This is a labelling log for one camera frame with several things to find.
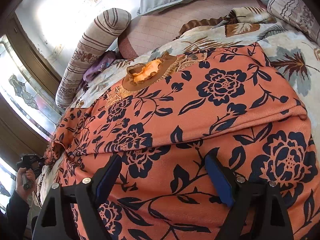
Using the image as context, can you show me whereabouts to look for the pink checked bed sheet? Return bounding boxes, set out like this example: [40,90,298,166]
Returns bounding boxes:
[118,0,266,59]

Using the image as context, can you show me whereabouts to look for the orange floral garment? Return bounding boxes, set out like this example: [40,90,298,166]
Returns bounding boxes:
[45,43,319,239]

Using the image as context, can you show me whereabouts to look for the left hand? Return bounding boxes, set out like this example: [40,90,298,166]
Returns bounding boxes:
[15,167,37,202]

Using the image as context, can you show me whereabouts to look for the purple cloth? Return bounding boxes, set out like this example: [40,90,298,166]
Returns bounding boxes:
[83,50,116,82]

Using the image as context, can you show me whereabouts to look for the striped beige bolster pillow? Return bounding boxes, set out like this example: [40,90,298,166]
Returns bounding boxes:
[55,8,131,108]

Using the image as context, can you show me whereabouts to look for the striped patterned pillow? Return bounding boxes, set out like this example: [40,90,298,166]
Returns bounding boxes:
[267,0,319,45]

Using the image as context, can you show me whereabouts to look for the dark-sleeved left forearm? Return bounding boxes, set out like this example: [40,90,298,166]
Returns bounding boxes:
[1,191,30,239]

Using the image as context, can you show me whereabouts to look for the wooden framed window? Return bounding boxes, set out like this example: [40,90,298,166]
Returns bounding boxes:
[0,12,66,210]

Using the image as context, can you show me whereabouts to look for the beige leaf-pattern blanket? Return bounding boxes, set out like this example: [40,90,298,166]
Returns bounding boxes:
[38,7,319,200]

